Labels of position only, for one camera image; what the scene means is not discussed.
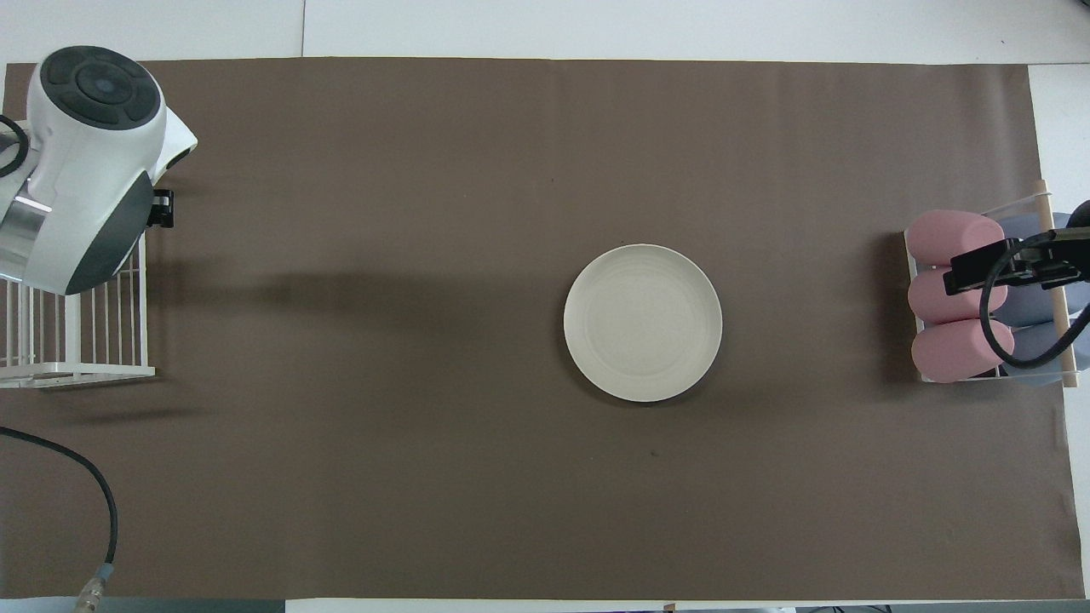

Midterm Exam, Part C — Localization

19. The pink plastic cup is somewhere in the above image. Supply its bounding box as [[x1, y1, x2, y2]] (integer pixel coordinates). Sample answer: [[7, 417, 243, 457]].
[[908, 266, 1008, 325], [911, 318, 1016, 383], [905, 210, 1006, 266]]

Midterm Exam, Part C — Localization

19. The brown paper table mat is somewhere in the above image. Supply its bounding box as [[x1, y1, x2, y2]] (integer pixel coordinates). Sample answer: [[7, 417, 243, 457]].
[[0, 57, 1084, 601]]

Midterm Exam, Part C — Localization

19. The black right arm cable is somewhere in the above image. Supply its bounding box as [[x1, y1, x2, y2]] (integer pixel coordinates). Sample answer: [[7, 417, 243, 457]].
[[979, 230, 1090, 370]]

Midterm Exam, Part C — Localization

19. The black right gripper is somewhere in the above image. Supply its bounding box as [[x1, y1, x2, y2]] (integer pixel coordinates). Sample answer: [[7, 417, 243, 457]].
[[943, 200, 1090, 296]]

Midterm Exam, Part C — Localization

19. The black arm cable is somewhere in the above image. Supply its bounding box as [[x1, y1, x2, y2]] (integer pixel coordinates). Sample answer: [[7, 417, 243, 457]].
[[0, 115, 118, 608], [979, 230, 1090, 370]]

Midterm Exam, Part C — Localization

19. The round cream plate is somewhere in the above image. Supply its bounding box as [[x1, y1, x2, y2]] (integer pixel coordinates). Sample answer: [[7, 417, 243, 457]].
[[563, 244, 724, 404]]

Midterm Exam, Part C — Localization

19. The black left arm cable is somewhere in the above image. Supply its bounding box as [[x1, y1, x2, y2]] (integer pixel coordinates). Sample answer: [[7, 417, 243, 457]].
[[0, 115, 118, 608]]

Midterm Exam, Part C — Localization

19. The blue plastic cup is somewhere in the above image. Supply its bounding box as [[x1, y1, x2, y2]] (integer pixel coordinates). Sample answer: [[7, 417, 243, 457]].
[[1001, 319, 1090, 385], [992, 213, 1076, 249], [992, 281, 1090, 327]]

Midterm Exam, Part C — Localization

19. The white wire dish rack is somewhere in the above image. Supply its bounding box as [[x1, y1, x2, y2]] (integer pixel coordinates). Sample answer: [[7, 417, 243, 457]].
[[0, 230, 156, 390]]

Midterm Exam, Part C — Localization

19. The white cup rack wooden bar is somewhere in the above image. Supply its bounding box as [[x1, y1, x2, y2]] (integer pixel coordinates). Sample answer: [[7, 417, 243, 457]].
[[903, 179, 1083, 389]]

